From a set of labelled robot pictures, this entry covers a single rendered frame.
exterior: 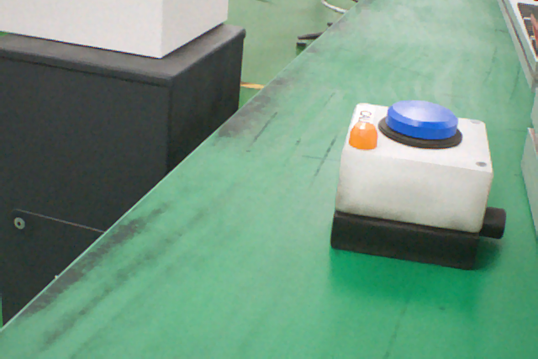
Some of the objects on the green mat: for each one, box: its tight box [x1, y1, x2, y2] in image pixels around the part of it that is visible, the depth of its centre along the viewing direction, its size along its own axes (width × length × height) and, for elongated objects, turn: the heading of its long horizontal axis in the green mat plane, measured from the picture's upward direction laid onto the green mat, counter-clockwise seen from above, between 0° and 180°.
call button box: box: [330, 103, 506, 269], centre depth 47 cm, size 8×10×6 cm
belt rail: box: [480, 0, 538, 92], centre depth 118 cm, size 96×4×3 cm, turn 158°
